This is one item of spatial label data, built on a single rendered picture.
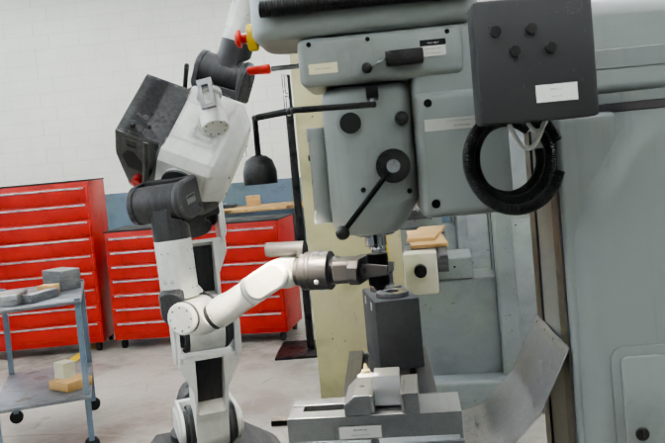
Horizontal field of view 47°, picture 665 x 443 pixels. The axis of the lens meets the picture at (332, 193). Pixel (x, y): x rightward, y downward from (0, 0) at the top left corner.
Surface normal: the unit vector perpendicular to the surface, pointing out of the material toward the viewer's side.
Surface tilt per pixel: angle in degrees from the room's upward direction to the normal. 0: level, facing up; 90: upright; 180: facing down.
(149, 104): 58
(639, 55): 90
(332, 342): 90
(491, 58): 90
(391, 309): 90
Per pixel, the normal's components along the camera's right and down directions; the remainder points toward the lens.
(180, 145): 0.21, -0.51
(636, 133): -0.39, -0.17
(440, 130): -0.06, 0.06
